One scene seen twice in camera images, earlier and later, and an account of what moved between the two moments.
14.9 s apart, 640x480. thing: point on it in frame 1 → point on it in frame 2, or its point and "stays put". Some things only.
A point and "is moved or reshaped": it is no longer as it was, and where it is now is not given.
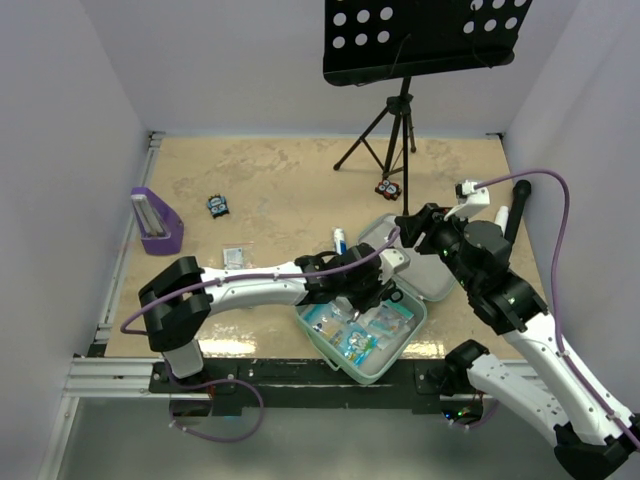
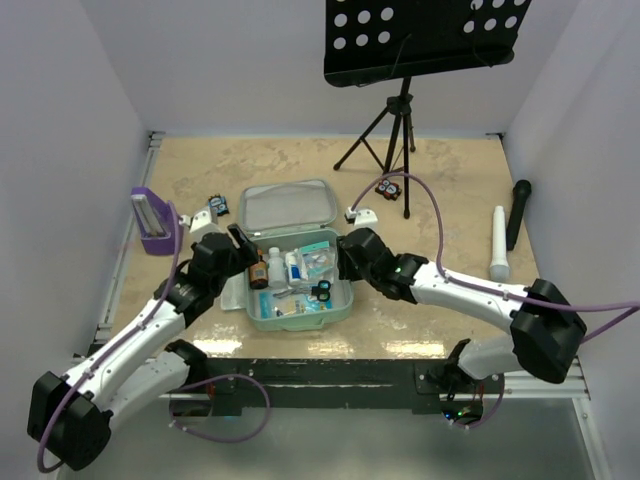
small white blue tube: x=340 y=242 is moved or reshaped
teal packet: x=391 y=321 is moved or reshaped
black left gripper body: x=362 y=295 → x=241 y=257
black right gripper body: x=443 y=238 → x=348 y=270
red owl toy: x=390 y=189 stays put
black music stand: x=380 y=40 stays put
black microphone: x=520 y=191 stays put
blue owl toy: x=218 y=205 stays put
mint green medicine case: x=370 y=345 → x=297 y=284
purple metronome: x=161 y=229 stays put
